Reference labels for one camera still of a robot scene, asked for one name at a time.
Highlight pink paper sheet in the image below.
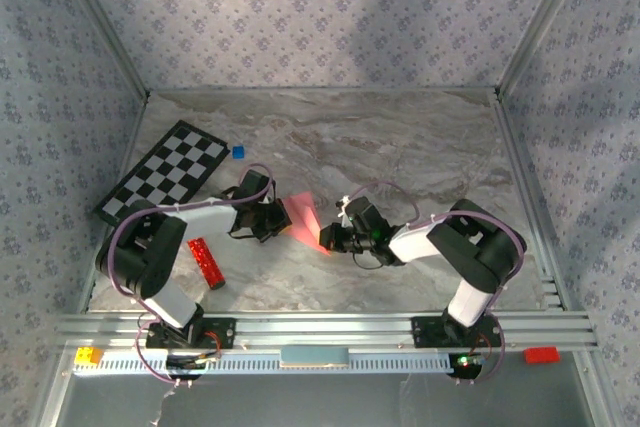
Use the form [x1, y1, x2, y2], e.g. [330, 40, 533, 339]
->
[280, 191, 334, 259]

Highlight red glitter cylinder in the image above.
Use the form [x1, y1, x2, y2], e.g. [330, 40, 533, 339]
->
[186, 236, 227, 292]

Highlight black and silver chessboard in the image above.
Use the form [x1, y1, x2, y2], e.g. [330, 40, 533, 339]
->
[94, 119, 230, 223]

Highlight black circuit board green light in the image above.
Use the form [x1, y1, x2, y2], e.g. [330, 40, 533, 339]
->
[448, 352, 486, 379]

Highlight red toy brick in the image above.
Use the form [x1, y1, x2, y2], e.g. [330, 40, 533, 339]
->
[523, 346, 561, 365]

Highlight yellow toy brick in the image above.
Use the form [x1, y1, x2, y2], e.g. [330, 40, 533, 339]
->
[74, 346, 104, 366]

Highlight long aluminium mounting rail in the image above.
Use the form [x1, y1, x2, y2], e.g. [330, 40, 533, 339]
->
[55, 313, 599, 352]

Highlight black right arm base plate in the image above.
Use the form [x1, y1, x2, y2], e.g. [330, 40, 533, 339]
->
[410, 315, 504, 349]

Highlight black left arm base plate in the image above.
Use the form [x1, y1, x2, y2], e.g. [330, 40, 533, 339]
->
[145, 316, 237, 349]

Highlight thin aluminium wall rail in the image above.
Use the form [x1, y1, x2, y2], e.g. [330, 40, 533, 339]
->
[147, 86, 501, 97]

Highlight white slotted cable duct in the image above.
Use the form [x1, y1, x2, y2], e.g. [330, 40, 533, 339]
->
[73, 349, 454, 374]

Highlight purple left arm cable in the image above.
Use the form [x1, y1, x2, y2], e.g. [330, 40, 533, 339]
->
[106, 162, 277, 388]

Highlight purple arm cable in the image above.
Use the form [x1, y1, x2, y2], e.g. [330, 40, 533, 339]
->
[348, 180, 527, 388]
[106, 162, 277, 388]

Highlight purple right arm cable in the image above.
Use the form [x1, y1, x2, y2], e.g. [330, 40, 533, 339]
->
[348, 180, 527, 388]

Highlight black circuit board with wires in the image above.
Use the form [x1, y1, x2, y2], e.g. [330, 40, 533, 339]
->
[164, 354, 221, 381]

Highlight aluminium side rail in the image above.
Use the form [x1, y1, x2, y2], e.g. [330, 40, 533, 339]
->
[79, 94, 150, 312]
[494, 94, 569, 311]

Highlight aluminium corner post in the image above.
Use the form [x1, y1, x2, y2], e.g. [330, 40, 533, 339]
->
[52, 0, 151, 98]
[497, 0, 599, 96]

